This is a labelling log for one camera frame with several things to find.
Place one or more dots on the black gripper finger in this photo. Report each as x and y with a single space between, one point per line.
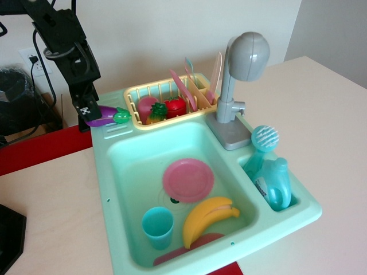
91 109
84 115

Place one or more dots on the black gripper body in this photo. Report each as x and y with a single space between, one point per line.
78 66

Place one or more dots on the purple toy eggplant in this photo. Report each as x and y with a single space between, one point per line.
110 115

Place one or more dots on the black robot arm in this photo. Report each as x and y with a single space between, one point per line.
52 25

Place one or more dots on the pink plate in rack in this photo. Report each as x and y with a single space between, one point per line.
181 86

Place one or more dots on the pink toy plate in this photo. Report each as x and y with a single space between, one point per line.
188 180

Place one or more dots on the pink toy cup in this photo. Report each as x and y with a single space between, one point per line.
144 107

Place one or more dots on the black bag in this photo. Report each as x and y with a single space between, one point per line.
22 107

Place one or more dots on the yellow toy pineapple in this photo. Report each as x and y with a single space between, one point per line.
158 113

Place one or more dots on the yellow dish rack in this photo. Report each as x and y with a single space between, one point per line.
162 90

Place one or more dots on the red toy tomato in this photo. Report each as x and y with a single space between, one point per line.
176 106

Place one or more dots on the teal toy fork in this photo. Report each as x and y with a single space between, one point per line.
189 70

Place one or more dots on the mint green toy sink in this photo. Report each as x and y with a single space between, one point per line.
130 164

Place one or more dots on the teal toy cup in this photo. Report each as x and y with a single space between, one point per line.
158 224

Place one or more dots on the black stand base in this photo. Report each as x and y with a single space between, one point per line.
13 229

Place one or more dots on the pink toy spoon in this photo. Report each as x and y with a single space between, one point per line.
210 96

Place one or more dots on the pink toy knife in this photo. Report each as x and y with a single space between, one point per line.
216 72

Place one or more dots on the yellow toy banana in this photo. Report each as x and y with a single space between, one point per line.
205 214

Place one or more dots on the teal dish brush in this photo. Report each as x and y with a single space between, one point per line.
265 139

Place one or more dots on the teal detergent bottle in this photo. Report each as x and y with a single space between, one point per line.
273 183

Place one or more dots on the white wall outlet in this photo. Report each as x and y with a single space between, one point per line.
32 60

